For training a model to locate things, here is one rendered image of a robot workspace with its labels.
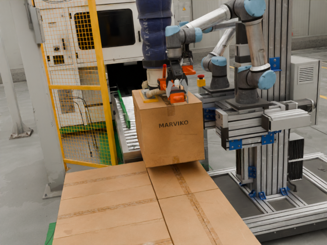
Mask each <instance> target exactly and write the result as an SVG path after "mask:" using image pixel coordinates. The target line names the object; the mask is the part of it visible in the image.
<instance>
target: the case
mask: <svg viewBox="0 0 327 245"><path fill-rule="evenodd" d="M139 90H141V89H138V90H132V98H133V107H134V116H135V125H136V134H137V140H138V143H139V146H140V150H141V153H142V157H143V160H144V163H145V167H146V168H150V167H157V166H164V165H170V164H177V163H184V162H191V161H197V160H204V159H205V158H204V134H203V110H202V101H200V100H199V99H198V98H197V97H196V96H194V95H193V94H192V93H191V92H189V91H188V94H187V96H188V102H189V103H188V104H187V102H180V103H170V100H168V97H167V96H159V95H156V97H157V98H158V102H151V103H143V100H142V98H141V96H140V94H139ZM142 90H143V89H142Z"/></svg>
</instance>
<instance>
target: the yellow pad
mask: <svg viewBox="0 0 327 245"><path fill-rule="evenodd" d="M139 94H140V96H141V98H142V100H143V103H151V102H158V98H157V97H156V95H154V96H153V97H152V98H147V96H146V94H144V92H143V90H139Z"/></svg>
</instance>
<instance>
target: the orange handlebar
mask: <svg viewBox="0 0 327 245"><path fill-rule="evenodd" d="M186 70H187V71H189V72H185V75H194V74H196V72H195V71H194V70H192V69H191V68H186ZM162 87H163V88H164V91H166V85H165V84H163V85H162ZM182 99H184V96H174V97H173V100H175V101H178V100H182Z"/></svg>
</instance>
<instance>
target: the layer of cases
mask: <svg viewBox="0 0 327 245"><path fill-rule="evenodd" d="M52 245H261V244H260V242H259V241H258V240H257V238H256V237H255V236H254V235H253V233H252V232H251V231H250V229H249V228H248V227H247V225H246V224H245V223H244V221H243V220H242V219H241V217H240V216H239V214H238V213H237V212H236V210H235V209H234V208H233V206H232V205H231V204H230V202H229V201H228V200H227V198H226V197H225V196H224V194H223V193H222V192H221V190H220V189H219V188H218V186H217V185H216V184H215V182H214V181H213V180H212V178H211V177H210V176H209V174H208V173H207V172H206V170H205V169H204V168H203V166H202V165H201V164H200V162H199V161H198V160H197V161H191V162H184V163H177V164H170V165H164V166H157V167H150V168H146V167H145V163H144V161H139V162H133V163H127V164H121V165H115V166H109V167H103V168H97V169H91V170H84V171H79V172H73V173H66V175H65V180H64V185H63V191H62V196H61V201H60V206H59V211H58V216H57V221H56V226H55V231H54V238H53V243H52Z"/></svg>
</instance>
